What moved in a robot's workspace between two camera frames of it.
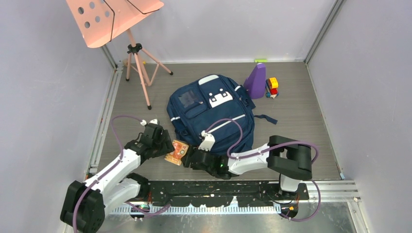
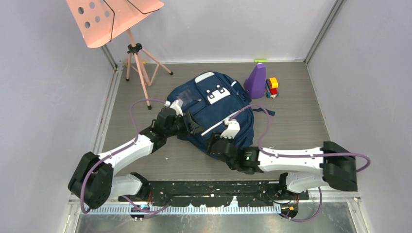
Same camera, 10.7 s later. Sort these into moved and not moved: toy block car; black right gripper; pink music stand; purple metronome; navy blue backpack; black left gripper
Moved: black left gripper; black right gripper
Not moved: pink music stand; navy blue backpack; purple metronome; toy block car
